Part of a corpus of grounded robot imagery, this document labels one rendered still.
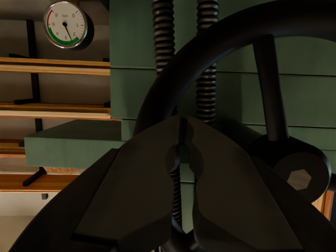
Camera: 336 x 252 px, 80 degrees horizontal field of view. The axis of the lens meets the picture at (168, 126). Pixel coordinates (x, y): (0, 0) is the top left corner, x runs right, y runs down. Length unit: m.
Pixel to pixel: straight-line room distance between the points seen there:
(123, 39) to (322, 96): 0.35
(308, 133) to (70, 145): 0.43
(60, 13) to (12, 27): 3.06
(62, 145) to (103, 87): 2.49
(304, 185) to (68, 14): 0.34
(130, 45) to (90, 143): 0.19
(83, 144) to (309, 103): 0.41
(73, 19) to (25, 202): 3.56
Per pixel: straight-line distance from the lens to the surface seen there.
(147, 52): 0.37
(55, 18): 0.35
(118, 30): 0.38
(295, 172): 0.20
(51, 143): 0.44
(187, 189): 0.30
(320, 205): 2.18
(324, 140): 0.46
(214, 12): 0.25
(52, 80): 3.12
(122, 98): 0.37
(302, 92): 0.42
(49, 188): 2.94
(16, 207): 3.90
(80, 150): 0.42
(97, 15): 0.43
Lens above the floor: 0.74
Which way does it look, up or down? 11 degrees up
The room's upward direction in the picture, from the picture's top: 178 degrees counter-clockwise
